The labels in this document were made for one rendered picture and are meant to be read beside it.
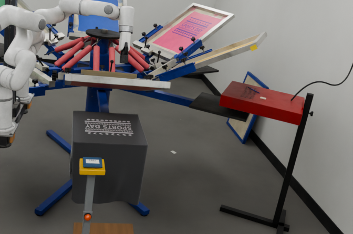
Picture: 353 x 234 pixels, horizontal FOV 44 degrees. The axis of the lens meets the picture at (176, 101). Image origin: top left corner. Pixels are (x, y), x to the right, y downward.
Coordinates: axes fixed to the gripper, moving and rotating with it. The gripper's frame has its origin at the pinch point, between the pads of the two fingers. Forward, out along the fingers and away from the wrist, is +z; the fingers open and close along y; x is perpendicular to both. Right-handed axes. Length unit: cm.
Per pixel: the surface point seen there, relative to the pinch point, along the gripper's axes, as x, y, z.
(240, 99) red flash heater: 98, -73, 19
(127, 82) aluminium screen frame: 4.6, -11.6, 11.3
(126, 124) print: 12, -55, 40
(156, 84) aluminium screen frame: 20.7, -11.6, 11.0
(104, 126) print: -3, -50, 41
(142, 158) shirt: 19, -29, 57
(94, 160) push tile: -12, -3, 54
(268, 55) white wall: 200, -244, -29
